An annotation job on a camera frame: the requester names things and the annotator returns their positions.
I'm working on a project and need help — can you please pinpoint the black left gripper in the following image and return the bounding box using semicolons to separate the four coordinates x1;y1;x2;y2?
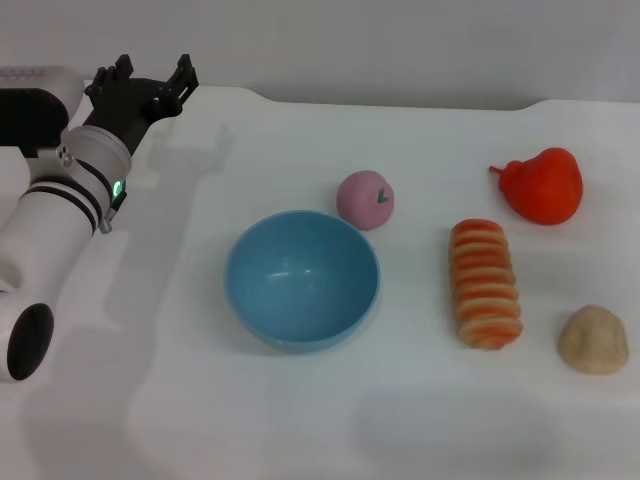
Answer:
82;53;200;156

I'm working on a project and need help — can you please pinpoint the blue plastic bowl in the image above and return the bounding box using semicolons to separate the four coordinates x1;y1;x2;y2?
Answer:
224;209;381;355

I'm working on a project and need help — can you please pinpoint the orange striped bread loaf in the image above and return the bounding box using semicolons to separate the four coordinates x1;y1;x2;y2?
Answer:
448;218;524;351

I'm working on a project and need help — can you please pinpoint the pink toy peach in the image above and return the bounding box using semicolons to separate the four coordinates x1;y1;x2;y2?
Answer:
335;169;396;232

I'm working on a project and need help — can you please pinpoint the red pepper toy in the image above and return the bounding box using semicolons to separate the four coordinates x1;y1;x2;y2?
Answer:
488;147;584;226

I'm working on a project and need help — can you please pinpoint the beige round bun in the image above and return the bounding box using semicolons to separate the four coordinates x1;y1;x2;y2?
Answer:
558;304;630;374

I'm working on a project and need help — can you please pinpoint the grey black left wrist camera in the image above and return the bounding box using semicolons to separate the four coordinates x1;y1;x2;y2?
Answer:
0;66;84;161

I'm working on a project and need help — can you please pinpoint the left arm connector cable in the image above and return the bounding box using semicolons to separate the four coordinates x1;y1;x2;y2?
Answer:
99;192;127;235

